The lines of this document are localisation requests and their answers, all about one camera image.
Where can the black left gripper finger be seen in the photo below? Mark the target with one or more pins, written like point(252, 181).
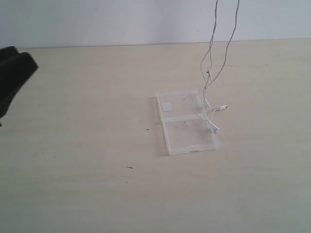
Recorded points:
point(25, 67)
point(7, 58)

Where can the white wired earphones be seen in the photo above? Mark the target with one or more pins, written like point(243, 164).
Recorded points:
point(210, 70)

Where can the clear plastic storage case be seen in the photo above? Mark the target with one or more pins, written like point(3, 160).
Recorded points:
point(186, 128)

